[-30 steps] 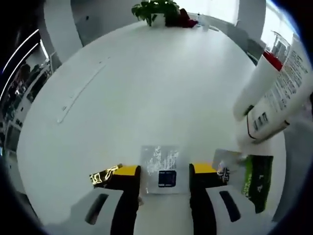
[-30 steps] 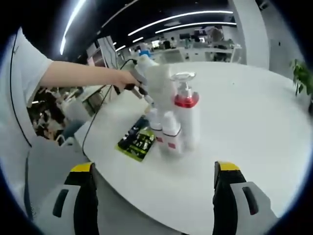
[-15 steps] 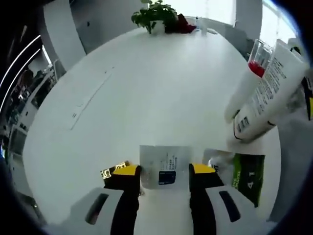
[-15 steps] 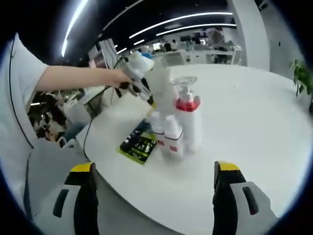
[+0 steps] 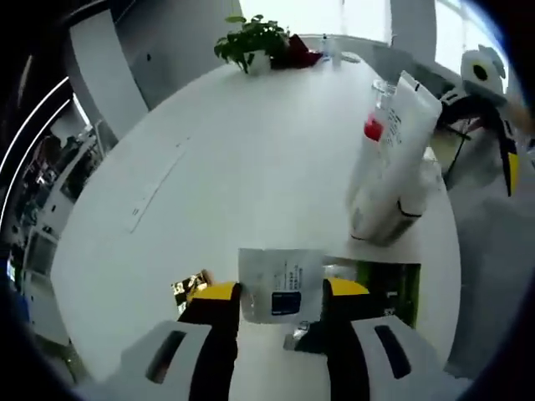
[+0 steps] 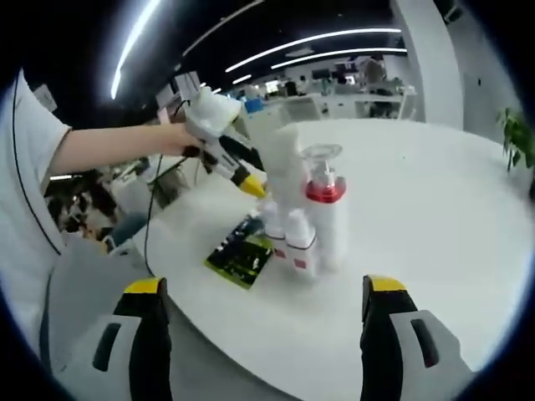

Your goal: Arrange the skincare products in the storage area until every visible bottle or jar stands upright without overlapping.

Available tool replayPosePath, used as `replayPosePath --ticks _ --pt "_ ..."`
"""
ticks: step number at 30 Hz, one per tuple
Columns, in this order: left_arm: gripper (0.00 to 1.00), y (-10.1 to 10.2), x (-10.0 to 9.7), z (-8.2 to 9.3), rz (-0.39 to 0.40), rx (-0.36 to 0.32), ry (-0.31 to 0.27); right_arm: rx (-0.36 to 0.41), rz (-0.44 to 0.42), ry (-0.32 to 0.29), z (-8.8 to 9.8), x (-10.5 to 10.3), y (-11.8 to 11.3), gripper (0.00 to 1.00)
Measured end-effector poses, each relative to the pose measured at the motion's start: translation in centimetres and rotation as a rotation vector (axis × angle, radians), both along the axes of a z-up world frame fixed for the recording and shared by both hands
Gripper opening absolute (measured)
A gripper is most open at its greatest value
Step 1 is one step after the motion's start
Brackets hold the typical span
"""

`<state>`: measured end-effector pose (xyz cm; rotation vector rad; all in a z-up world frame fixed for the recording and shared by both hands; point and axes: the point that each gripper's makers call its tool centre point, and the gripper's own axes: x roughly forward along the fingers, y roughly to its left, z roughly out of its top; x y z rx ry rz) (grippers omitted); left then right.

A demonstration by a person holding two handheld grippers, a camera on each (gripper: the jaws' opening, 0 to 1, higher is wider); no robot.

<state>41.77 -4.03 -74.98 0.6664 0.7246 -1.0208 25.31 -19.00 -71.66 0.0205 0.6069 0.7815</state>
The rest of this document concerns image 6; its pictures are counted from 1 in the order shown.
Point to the blue box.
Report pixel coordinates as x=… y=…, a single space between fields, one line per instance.
x=255 y=106

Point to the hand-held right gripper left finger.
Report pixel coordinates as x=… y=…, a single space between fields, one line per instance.
x=148 y=342

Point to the long ceiling light strip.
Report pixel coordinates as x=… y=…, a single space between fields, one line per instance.
x=126 y=54

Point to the green potted plant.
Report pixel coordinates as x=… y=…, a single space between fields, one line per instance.
x=516 y=133

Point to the green skincare sachet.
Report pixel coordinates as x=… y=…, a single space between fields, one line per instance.
x=240 y=263

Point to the person's left hand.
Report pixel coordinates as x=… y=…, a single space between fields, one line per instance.
x=179 y=140

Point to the blue office chair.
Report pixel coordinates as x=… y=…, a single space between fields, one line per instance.
x=127 y=227

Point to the grey skincare tube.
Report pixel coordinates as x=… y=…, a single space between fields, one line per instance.
x=288 y=167

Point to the white pump bottle red collar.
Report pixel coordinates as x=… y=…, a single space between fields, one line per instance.
x=332 y=234

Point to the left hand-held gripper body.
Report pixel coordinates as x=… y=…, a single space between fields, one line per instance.
x=211 y=117

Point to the pink panel screen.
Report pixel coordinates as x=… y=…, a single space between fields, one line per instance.
x=164 y=117

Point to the white diffuser panel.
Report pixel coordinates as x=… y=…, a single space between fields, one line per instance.
x=186 y=85

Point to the row of white office desks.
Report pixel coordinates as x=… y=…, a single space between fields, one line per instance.
x=301 y=106

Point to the small white red-label bottle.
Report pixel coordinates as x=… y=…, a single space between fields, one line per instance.
x=299 y=238
x=273 y=225

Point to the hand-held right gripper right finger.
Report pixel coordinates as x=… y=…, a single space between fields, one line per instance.
x=380 y=346

